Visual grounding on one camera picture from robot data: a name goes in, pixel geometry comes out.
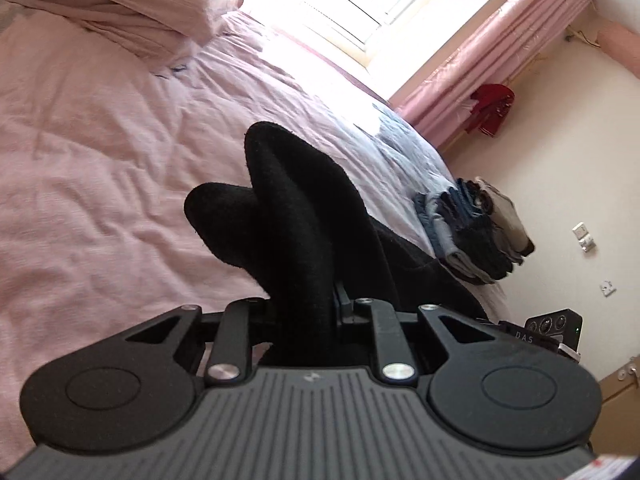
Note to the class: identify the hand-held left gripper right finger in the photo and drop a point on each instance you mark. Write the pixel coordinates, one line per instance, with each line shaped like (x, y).
(342, 305)

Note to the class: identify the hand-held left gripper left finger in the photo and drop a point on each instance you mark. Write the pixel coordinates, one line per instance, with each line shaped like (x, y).
(235, 340)

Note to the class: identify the black garment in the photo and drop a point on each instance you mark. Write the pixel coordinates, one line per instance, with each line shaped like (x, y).
(290, 200)

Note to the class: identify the wooden cabinet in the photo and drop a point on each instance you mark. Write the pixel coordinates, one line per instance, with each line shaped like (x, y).
(622, 410)

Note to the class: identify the stack of folded clothes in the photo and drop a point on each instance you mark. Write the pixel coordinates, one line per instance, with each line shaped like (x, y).
(475, 230)

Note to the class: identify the pink grey bed cover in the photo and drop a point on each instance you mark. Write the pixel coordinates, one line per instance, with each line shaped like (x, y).
(100, 160)

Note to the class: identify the red garment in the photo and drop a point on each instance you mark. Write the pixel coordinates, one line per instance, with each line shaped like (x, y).
(491, 107)

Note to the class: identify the pink curtain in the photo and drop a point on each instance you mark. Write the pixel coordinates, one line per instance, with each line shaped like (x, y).
(480, 45)

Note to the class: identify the window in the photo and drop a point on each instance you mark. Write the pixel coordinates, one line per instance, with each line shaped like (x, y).
(360, 0)

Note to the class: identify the folded mauve sheet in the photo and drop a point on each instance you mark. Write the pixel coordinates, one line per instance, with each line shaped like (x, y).
(75, 5)

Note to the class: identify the white wall socket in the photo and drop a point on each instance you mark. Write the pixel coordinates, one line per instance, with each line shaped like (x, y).
(608, 288)
(584, 237)

